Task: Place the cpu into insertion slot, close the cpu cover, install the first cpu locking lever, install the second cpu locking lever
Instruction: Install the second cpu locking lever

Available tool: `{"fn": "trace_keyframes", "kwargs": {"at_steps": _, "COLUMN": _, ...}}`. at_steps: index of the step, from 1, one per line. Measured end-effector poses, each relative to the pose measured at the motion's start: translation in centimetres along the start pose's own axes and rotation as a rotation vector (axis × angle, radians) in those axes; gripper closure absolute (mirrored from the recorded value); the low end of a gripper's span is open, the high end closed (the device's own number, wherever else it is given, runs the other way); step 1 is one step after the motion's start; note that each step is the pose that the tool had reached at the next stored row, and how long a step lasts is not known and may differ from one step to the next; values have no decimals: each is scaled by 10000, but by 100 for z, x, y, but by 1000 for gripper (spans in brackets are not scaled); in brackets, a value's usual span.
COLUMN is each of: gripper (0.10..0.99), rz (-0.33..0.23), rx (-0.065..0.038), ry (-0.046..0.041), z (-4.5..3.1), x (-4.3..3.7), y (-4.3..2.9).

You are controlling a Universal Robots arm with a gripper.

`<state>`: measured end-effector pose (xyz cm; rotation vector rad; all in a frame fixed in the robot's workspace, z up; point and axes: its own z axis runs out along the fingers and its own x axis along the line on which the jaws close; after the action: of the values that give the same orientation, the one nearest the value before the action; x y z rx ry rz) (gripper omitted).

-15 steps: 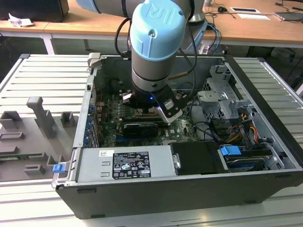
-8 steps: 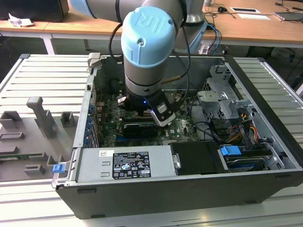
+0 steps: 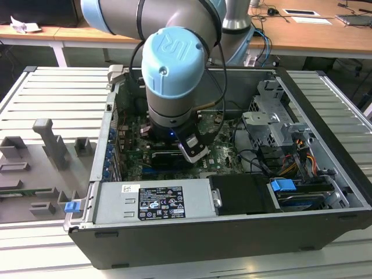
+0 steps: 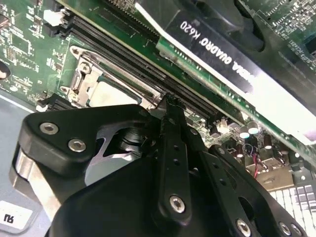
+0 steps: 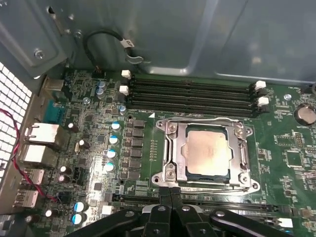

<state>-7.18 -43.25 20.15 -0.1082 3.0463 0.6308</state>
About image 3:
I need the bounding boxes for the crumpled white paper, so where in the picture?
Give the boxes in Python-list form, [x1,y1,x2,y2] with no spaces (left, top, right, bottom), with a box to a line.
[9,15,42,34]

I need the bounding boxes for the wooden desk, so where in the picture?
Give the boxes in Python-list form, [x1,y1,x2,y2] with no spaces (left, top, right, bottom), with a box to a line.
[0,23,63,67]
[53,0,372,63]

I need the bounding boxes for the grey power supply unit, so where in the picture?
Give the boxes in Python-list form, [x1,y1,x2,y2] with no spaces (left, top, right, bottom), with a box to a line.
[93,178,219,225]

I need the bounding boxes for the blue disk carrier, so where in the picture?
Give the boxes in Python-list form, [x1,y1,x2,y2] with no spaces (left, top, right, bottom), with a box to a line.
[270,178,296,193]

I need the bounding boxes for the black plastic air shroud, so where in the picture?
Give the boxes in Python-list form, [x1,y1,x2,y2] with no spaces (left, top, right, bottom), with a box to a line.
[208,173,282,216]

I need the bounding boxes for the grey parts rack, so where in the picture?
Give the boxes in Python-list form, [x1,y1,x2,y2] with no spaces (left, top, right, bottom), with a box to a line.
[0,117,98,225]

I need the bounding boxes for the white paper sheet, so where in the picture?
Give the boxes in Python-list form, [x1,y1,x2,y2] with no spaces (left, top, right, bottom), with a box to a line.
[291,16,333,26]

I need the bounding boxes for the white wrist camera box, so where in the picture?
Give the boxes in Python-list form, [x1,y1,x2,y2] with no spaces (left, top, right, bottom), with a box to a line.
[177,131,209,164]

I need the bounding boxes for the black graphics card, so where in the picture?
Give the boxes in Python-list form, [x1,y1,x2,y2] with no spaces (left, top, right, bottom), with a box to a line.
[150,149,195,171]

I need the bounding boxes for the blue cable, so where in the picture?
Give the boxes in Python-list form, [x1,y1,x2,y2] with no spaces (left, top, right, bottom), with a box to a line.
[252,27,273,63]

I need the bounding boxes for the black open PC case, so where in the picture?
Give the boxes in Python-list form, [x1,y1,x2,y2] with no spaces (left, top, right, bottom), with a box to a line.
[63,64,372,271]

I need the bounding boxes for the red yellow wire bundle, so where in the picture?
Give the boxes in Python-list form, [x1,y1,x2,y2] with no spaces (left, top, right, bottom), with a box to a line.
[278,138,318,176]

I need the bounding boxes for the white desk cable port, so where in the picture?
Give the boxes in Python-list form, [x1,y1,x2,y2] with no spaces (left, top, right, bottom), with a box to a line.
[282,8,318,17]

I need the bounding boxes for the black label sticker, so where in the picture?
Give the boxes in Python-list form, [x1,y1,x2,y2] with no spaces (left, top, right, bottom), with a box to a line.
[137,185,185,221]

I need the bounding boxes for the green RAM stick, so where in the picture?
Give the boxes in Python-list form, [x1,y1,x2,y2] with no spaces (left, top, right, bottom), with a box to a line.
[0,188,53,196]

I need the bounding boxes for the silver metal drive cage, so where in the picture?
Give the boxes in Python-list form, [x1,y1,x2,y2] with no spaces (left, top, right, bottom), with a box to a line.
[240,79,315,152]

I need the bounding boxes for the black internal cable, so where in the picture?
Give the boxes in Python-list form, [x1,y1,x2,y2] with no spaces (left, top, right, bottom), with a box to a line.
[234,117,270,177]

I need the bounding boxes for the green motherboard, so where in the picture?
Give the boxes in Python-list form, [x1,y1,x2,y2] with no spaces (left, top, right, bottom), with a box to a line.
[116,110,264,181]

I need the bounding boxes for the white plug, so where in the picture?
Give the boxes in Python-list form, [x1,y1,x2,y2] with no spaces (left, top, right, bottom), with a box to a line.
[243,53,259,67]

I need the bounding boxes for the dark hard disk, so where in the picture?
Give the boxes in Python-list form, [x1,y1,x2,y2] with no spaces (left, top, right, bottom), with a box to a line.
[274,189,328,212]

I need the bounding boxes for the grey case latch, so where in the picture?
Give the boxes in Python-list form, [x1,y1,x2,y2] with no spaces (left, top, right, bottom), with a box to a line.
[107,64,126,85]

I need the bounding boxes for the grey laptop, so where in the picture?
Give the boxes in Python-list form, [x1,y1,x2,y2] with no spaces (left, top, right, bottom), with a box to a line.
[335,12,372,30]

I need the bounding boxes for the blue case latch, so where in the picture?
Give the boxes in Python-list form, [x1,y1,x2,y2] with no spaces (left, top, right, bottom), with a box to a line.
[64,201,81,214]

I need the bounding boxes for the black monitor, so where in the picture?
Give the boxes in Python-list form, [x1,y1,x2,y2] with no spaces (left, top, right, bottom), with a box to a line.
[0,0,84,28]

